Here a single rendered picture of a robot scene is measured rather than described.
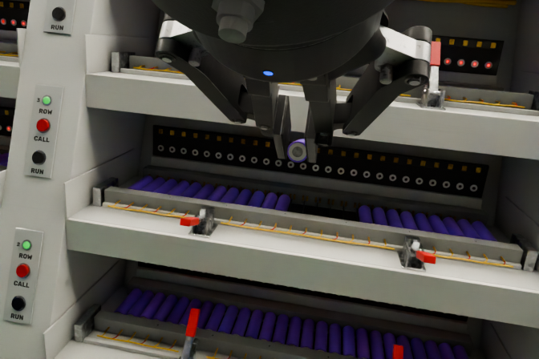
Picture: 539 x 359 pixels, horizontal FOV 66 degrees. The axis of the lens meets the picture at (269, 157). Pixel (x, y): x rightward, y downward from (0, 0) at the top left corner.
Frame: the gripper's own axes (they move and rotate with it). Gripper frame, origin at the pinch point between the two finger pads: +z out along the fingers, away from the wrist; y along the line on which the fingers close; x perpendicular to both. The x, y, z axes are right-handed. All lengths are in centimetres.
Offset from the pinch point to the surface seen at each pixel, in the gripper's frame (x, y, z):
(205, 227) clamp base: 7.3, 11.4, 21.0
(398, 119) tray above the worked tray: -8.6, -10.5, 17.4
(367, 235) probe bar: 4.9, -9.1, 25.1
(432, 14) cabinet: -33.2, -17.1, 31.8
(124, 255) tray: 12.2, 21.9, 22.9
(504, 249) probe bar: 4.3, -25.9, 24.7
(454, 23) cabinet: -32.1, -20.7, 32.0
